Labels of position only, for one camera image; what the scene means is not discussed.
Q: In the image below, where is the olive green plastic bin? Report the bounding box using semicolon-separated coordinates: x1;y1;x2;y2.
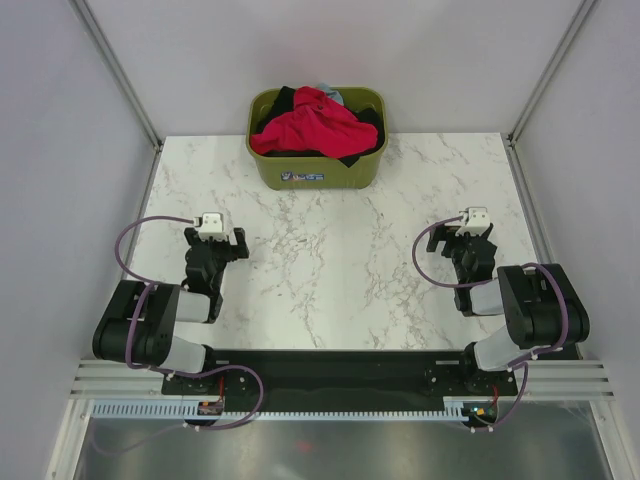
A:
246;87;388;190

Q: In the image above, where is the red t shirt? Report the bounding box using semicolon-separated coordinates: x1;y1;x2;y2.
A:
249;86;379;159

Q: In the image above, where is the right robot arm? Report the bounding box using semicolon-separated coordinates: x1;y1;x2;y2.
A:
423;220;590;394

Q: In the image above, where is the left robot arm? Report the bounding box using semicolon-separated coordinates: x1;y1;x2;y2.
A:
92;227;249;393

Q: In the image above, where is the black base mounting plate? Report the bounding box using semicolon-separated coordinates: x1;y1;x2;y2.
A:
162;350;518;411

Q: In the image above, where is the light blue t shirt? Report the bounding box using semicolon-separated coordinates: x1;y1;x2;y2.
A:
315;83;344;106

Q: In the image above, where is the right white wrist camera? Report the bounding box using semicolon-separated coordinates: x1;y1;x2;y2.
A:
458;207;491;235

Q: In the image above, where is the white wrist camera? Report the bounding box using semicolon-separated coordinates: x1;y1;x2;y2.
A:
458;207;491;235
193;212;227;241

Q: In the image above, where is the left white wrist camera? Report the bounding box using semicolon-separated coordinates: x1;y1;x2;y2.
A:
193;212;227;241

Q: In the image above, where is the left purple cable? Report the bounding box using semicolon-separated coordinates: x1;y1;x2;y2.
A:
114;215;265;456

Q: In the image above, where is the purple cable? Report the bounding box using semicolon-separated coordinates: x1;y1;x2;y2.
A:
114;215;265;456
412;218;571;435

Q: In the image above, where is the right aluminium frame post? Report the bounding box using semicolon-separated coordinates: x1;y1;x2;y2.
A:
505;0;600;147

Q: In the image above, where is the aluminium frame post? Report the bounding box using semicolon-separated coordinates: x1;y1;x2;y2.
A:
505;0;600;147
69;0;163;152

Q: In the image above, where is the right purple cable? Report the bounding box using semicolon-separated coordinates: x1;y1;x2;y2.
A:
412;218;571;435

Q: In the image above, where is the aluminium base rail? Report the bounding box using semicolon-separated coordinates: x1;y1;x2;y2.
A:
70;360;614;401

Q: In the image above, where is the white slotted cable duct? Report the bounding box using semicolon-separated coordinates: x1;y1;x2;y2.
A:
90;396;468;422

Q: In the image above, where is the left aluminium frame post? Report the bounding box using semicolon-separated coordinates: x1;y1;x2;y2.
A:
69;0;163;152

